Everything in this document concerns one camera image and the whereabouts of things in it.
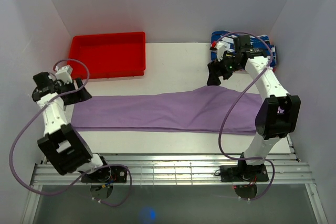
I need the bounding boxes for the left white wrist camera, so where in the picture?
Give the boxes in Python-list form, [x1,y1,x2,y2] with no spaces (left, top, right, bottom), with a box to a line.
[55,65,73,84]

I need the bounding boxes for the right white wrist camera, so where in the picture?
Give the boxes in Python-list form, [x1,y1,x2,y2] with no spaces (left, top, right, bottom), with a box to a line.
[210,41,230,61]

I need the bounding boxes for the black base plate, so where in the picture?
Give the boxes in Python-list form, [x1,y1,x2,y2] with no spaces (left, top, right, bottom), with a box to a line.
[219,164,269,182]
[80,166,127,184]

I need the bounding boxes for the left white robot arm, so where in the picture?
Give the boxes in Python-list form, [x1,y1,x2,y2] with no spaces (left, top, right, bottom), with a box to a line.
[32,72,111,182]

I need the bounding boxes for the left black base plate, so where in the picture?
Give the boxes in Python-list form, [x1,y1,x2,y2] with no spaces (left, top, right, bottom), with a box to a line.
[80,166,127,184]

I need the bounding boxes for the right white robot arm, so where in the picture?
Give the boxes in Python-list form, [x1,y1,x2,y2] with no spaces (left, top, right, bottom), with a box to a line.
[207,33,301,184]

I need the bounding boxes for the blue patterned folded trousers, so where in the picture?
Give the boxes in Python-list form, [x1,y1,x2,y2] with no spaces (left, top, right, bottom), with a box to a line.
[211,30,277,70]

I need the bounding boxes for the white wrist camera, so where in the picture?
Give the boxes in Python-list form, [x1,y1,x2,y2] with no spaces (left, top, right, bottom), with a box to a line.
[210,41,230,61]
[55,65,73,84]

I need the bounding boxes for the purple trousers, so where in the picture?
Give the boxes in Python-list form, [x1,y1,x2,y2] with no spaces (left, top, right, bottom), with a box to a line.
[70,85,263,133]

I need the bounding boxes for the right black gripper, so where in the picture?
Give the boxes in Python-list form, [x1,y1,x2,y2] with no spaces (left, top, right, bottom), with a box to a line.
[206,52,243,86]

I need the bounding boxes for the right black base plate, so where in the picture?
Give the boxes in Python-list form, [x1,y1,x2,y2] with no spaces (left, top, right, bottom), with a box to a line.
[219,164,269,182]

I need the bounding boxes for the red plastic tray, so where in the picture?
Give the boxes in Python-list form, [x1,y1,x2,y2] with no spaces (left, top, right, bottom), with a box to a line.
[68,31,146,79]

